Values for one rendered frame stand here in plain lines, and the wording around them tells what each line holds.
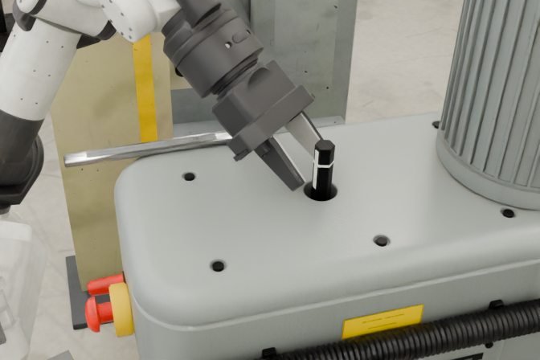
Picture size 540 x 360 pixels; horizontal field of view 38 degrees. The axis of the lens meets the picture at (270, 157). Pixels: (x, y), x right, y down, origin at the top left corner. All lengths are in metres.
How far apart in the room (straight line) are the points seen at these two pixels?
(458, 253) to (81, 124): 2.13
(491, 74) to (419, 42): 4.40
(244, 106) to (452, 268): 0.27
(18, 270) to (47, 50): 0.33
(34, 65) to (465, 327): 0.66
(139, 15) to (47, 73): 0.33
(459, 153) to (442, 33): 4.50
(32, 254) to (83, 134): 1.66
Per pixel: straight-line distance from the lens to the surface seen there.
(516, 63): 0.80
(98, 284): 1.02
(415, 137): 0.96
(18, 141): 1.17
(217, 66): 0.81
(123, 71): 2.72
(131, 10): 0.82
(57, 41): 1.11
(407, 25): 5.41
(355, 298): 0.80
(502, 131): 0.84
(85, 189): 2.99
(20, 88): 1.13
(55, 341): 3.24
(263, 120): 0.80
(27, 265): 1.21
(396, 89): 4.67
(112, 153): 0.91
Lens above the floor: 2.43
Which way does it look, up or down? 37 degrees down
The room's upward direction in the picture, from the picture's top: 2 degrees clockwise
